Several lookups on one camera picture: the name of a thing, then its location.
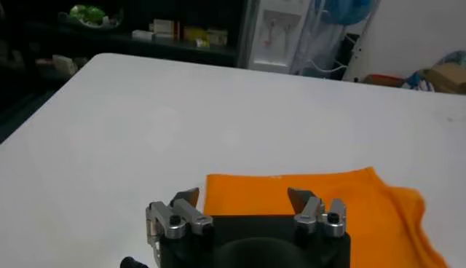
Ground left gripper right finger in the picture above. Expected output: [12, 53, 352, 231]
[287, 186, 348, 240]

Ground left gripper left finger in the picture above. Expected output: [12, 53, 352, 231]
[144, 186, 215, 246]

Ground flat white medicine box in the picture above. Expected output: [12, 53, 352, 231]
[131, 29, 156, 42]

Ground pile of grey clothes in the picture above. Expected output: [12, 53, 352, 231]
[436, 50, 466, 68]

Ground white metal jug rack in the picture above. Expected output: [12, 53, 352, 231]
[291, 0, 382, 82]

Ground black shelving unit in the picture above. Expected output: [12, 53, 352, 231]
[0, 0, 252, 143]

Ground white orange medicine box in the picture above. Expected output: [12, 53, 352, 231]
[152, 18, 176, 39]

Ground orange t-shirt with white print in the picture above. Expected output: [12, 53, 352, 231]
[202, 166, 449, 268]

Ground pale yellow medicine box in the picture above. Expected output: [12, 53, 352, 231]
[207, 28, 229, 47]

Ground white water dispenser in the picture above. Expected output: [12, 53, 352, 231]
[247, 0, 314, 74]

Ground stacked cardboard boxes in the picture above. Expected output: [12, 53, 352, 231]
[425, 62, 466, 95]

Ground green snack bag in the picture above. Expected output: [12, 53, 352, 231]
[58, 3, 123, 30]

